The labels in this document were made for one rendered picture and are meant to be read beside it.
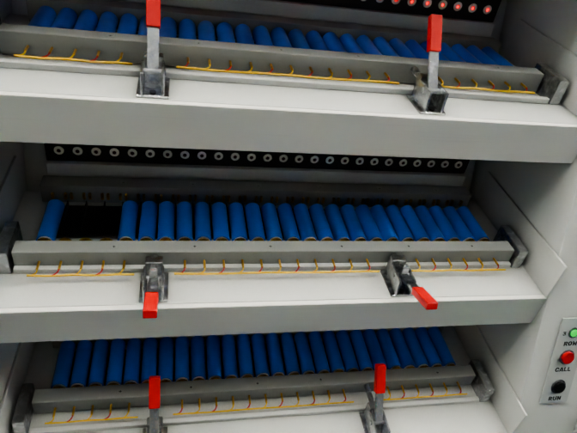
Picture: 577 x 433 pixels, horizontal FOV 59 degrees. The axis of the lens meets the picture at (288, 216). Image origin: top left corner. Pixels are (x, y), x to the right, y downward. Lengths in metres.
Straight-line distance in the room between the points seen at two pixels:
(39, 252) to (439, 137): 0.41
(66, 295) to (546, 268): 0.53
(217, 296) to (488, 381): 0.40
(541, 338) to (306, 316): 0.30
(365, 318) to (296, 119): 0.24
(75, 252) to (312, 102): 0.28
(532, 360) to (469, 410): 0.12
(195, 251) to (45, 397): 0.25
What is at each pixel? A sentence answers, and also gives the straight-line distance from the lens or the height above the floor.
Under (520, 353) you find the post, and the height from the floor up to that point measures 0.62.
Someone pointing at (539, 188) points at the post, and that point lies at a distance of 0.68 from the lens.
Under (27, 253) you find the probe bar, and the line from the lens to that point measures 0.57.
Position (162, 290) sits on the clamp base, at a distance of 0.52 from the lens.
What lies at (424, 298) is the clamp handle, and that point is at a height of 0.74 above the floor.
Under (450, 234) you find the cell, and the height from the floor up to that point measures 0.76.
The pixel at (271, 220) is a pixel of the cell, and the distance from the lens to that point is 0.61.
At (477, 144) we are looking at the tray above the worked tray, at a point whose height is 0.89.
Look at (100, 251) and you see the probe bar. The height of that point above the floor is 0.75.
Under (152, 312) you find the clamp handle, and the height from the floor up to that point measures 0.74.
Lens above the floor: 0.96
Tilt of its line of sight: 18 degrees down
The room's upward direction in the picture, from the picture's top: 5 degrees clockwise
